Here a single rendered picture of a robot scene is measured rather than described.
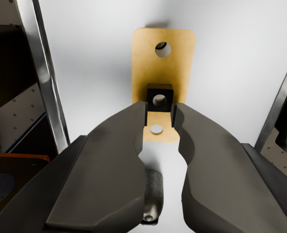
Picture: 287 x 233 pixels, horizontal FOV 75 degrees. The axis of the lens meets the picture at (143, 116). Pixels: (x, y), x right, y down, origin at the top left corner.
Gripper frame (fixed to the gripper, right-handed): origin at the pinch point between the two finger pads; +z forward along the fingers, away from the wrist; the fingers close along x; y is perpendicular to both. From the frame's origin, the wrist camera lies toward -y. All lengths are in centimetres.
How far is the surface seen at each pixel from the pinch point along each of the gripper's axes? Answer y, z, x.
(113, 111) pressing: 3.5, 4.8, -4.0
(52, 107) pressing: 3.1, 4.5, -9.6
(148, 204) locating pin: 11.4, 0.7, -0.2
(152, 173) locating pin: 11.1, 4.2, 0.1
